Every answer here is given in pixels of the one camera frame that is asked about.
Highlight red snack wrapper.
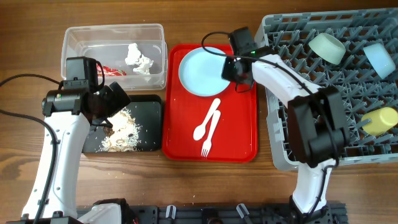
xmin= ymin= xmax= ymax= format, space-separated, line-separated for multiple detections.
xmin=99 ymin=66 xmax=127 ymax=77

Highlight food scraps rice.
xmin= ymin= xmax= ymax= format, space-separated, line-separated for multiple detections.
xmin=98 ymin=107 xmax=142 ymax=152

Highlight light blue plate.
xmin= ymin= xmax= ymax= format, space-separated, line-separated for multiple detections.
xmin=178 ymin=47 xmax=230 ymax=96

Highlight white napkin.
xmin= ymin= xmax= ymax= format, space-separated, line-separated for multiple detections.
xmin=124 ymin=43 xmax=154 ymax=75

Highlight white plastic fork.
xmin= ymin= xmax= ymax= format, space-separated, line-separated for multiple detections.
xmin=201 ymin=110 xmax=221 ymax=158

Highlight light green bowl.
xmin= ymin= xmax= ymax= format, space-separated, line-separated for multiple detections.
xmin=308 ymin=33 xmax=346 ymax=65

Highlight light blue bowl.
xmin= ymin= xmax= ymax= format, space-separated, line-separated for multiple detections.
xmin=363 ymin=43 xmax=396 ymax=79

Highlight yellow plastic cup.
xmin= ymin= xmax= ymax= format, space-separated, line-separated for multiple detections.
xmin=361 ymin=107 xmax=397 ymax=136

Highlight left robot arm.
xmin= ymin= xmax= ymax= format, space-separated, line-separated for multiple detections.
xmin=21 ymin=81 xmax=130 ymax=223

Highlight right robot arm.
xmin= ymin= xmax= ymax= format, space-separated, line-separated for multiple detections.
xmin=223 ymin=47 xmax=349 ymax=223

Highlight clear plastic waste bin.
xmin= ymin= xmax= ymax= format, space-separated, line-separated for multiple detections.
xmin=61 ymin=24 xmax=167 ymax=91

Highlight grey dishwasher rack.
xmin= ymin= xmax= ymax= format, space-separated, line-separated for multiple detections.
xmin=254 ymin=8 xmax=397 ymax=165

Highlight black plastic tray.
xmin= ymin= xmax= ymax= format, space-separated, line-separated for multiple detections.
xmin=82 ymin=95 xmax=163 ymax=154

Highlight red serving tray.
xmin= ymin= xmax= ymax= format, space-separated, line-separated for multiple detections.
xmin=162 ymin=44 xmax=257 ymax=162

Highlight white plastic spoon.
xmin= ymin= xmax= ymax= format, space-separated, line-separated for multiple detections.
xmin=193 ymin=98 xmax=221 ymax=141

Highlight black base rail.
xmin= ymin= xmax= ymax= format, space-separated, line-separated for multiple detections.
xmin=74 ymin=198 xmax=348 ymax=224

